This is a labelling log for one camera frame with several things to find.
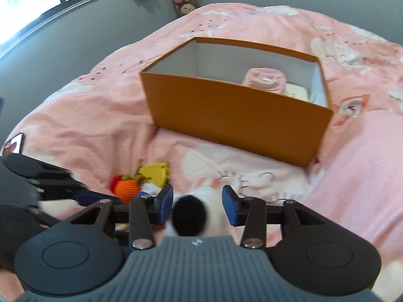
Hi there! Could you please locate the yellow plastic toy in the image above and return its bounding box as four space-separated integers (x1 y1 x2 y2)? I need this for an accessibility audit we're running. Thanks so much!
137 162 170 188

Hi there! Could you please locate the orange crochet fruit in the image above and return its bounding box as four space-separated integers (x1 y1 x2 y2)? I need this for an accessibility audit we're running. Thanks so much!
109 173 146 205

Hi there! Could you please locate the sailor duck plush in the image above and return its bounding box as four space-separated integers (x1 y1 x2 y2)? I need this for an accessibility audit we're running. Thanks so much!
137 182 162 198

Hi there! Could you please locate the pink fabric pouch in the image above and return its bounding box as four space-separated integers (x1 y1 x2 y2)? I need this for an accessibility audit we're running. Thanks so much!
242 67 286 94

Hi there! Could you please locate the white small box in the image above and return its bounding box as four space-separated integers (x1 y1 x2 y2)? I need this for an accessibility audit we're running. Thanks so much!
285 83 309 102

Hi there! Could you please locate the white dog plush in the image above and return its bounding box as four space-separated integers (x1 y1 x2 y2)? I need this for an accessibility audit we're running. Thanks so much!
165 186 232 237

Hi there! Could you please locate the pink patterned bed quilt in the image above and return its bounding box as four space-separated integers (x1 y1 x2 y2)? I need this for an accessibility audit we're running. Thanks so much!
14 3 402 301

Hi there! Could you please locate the orange cardboard box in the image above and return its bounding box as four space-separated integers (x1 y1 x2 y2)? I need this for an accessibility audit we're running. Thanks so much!
140 37 333 168

